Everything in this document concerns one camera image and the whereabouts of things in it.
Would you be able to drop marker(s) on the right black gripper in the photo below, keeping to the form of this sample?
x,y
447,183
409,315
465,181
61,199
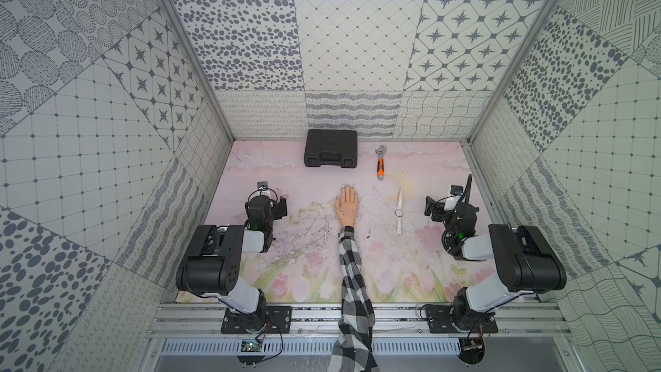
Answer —
x,y
438,208

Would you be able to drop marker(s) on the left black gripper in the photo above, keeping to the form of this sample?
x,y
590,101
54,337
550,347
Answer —
x,y
260,201

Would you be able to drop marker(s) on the checkered sleeve forearm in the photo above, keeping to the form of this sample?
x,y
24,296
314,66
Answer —
x,y
353,350

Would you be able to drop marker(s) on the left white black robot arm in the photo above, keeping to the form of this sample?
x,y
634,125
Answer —
x,y
210,267

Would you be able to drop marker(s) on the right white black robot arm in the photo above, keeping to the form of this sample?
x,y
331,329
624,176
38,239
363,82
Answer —
x,y
525,262

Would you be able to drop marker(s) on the mannequin hand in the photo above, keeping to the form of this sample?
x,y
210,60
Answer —
x,y
346,206

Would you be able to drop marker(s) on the black plastic tool case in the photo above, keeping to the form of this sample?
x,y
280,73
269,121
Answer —
x,y
331,147

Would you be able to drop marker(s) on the green circuit board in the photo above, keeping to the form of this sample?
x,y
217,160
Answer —
x,y
250,346

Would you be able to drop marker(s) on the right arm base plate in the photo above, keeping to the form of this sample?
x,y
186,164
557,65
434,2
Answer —
x,y
446,319

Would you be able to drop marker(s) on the orange handled adjustable wrench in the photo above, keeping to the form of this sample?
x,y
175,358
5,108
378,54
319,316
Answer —
x,y
380,151

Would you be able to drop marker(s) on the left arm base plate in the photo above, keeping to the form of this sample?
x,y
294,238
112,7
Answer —
x,y
271,319

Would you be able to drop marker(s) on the aluminium rail frame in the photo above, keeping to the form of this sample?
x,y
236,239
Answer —
x,y
524,317

